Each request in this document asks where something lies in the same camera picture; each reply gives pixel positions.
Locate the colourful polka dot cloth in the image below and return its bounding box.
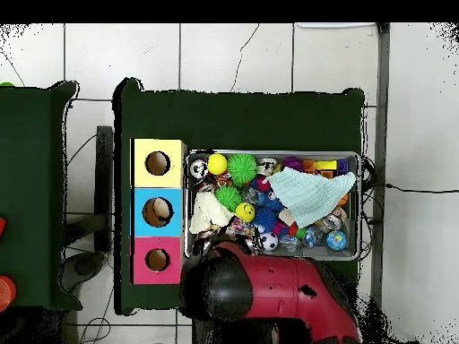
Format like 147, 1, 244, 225
224, 216, 257, 239

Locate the wooden box with three holes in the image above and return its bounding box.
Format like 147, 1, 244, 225
129, 138, 188, 286

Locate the clear mesh bin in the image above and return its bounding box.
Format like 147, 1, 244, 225
183, 149, 362, 262

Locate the green spiky rubber ball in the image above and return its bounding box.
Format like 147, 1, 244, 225
226, 153, 258, 188
213, 185, 242, 212

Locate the yellow smiley ball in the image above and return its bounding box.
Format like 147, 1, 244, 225
235, 202, 256, 224

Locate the yellow tennis ball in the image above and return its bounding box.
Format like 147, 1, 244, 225
206, 153, 229, 176

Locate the cream waffle cloth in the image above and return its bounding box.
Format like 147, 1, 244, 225
188, 192, 235, 236

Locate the blue spiky rubber ball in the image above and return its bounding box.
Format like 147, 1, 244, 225
250, 205, 279, 234

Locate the small soccer ball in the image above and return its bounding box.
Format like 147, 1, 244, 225
258, 231, 280, 252

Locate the dark green table cloth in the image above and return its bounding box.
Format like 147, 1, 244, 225
113, 77, 366, 316

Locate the mint knitted cloth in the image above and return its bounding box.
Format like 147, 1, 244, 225
266, 166, 358, 230

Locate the blue globe ball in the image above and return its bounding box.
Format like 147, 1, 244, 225
325, 229, 348, 252

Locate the black stand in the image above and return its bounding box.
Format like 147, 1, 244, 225
64, 125, 115, 254

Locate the green covered side table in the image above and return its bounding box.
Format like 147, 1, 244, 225
0, 81, 82, 311

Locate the orange disc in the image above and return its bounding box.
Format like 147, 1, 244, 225
0, 275, 18, 313

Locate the black cable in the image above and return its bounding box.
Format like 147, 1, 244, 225
372, 182, 459, 194

